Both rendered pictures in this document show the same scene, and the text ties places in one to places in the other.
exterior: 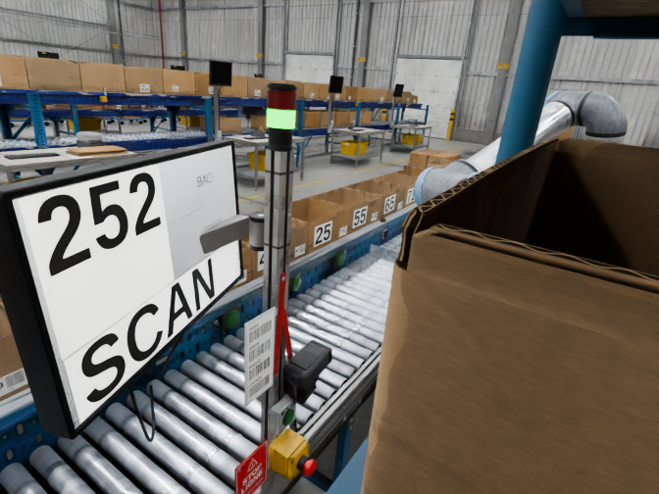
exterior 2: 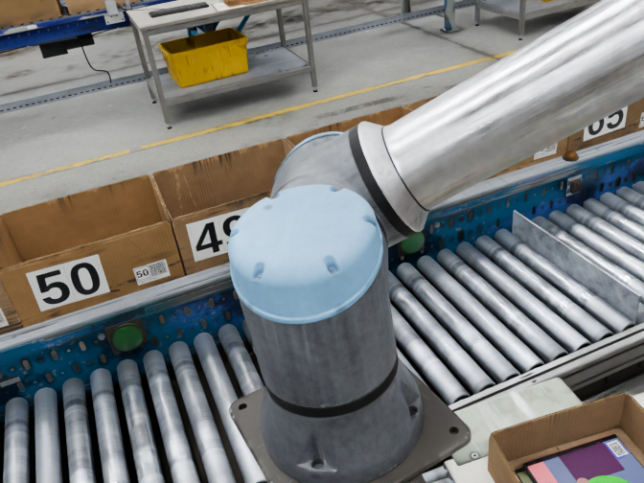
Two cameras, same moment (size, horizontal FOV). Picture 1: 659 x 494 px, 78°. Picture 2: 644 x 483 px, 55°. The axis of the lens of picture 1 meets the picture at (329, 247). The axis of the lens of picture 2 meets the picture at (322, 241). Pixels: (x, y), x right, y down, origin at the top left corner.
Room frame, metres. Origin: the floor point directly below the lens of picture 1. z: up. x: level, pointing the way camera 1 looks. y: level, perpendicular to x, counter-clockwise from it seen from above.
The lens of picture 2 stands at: (0.74, -0.79, 1.77)
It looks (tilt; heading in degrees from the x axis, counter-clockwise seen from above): 33 degrees down; 40
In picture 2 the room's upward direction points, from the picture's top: 8 degrees counter-clockwise
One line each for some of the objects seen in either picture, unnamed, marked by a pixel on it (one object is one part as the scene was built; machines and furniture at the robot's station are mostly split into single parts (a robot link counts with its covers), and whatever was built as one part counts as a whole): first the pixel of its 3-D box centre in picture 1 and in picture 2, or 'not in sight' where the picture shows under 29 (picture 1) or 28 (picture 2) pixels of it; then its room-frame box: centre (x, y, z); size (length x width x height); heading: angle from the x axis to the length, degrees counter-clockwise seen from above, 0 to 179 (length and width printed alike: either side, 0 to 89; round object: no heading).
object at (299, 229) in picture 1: (258, 241); (239, 202); (1.76, 0.33, 0.96); 0.39 x 0.29 x 0.17; 148
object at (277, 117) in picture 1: (280, 109); not in sight; (0.75, 0.10, 1.62); 0.05 x 0.05 x 0.06
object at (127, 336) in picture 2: (233, 320); (127, 338); (1.32, 0.34, 0.81); 0.07 x 0.01 x 0.07; 148
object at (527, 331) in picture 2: (386, 280); (494, 301); (1.95, -0.32, 0.72); 0.52 x 0.05 x 0.05; 58
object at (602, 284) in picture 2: (405, 261); (567, 262); (2.15, -0.44, 0.76); 0.46 x 0.01 x 0.09; 58
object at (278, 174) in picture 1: (275, 352); not in sight; (0.74, 0.10, 1.11); 0.12 x 0.05 x 0.88; 148
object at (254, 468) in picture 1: (260, 465); not in sight; (0.67, 0.12, 0.85); 0.16 x 0.01 x 0.13; 148
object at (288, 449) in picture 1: (300, 445); not in sight; (0.74, 0.03, 0.84); 0.15 x 0.09 x 0.07; 148
